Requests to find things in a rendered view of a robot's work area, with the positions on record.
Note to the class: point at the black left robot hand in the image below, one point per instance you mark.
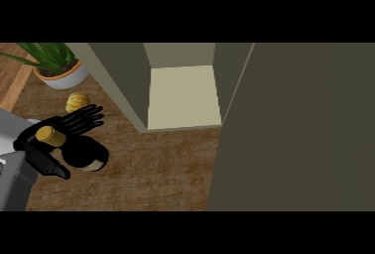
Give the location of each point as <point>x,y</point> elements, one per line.
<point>78,120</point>

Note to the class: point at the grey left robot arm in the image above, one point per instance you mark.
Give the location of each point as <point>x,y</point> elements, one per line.
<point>13,185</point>

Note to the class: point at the black wine bottle yellow cap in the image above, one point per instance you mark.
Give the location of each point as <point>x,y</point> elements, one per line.
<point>83,150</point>

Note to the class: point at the olive green open cabinet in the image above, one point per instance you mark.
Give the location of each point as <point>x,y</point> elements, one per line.
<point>183,96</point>

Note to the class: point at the small yellow squash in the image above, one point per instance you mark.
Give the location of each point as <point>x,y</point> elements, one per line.
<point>78,101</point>

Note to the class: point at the white plant pot orange rim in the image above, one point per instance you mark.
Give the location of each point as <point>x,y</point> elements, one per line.
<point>65,81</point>

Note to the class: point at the green leafy plant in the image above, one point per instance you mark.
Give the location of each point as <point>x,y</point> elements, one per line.
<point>49,54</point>

